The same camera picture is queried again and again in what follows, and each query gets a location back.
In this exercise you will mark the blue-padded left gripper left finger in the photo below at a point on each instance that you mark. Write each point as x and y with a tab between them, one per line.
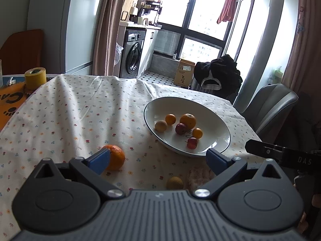
88	171

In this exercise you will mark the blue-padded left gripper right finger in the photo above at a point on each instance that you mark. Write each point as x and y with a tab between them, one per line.
227	170

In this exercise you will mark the large orange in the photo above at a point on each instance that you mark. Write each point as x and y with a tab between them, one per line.
117	158
189	120

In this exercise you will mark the small red apple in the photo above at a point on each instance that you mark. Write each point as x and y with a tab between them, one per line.
181	129
192	143

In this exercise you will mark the small orange front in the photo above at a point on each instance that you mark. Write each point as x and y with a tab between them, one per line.
197	133

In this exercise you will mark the small orange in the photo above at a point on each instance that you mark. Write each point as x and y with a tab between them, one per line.
170	119
197	133

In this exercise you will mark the white oval bowl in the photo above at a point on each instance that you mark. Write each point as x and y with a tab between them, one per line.
215	132

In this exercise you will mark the large orange in bowl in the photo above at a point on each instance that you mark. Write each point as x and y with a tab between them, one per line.
189	120

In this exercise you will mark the grey padded chair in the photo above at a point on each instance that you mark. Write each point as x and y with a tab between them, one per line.
268	110

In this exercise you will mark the small orange back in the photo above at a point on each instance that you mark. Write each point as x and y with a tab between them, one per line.
170	119

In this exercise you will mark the brown curtain right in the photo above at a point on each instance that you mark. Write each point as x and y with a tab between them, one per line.
302	73

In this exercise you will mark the brown curtain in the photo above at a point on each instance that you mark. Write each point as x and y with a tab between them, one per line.
106	37
302	73

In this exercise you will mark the black jacket on chair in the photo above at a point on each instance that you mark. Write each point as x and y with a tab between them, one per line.
218	77

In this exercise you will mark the orange cat placemat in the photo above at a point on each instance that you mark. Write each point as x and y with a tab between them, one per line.
12	97

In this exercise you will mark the cardboard box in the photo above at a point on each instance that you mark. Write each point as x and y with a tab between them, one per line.
184	73

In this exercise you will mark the yellow tape roll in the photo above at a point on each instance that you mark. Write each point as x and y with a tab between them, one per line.
35	77

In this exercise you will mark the brown curtain left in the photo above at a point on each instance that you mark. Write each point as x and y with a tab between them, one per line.
106	37

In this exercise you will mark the plastic bag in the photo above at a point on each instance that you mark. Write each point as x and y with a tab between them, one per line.
118	54

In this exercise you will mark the orange wooden chair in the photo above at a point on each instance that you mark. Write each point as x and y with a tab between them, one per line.
22	51

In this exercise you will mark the silver washing machine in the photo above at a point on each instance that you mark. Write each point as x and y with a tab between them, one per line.
131	55

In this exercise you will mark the pink hanging towel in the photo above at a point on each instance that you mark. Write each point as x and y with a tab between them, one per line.
228	11

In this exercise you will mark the white refrigerator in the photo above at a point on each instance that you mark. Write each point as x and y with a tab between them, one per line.
69	28

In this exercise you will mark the black dish rack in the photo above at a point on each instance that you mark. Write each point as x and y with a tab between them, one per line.
151	10

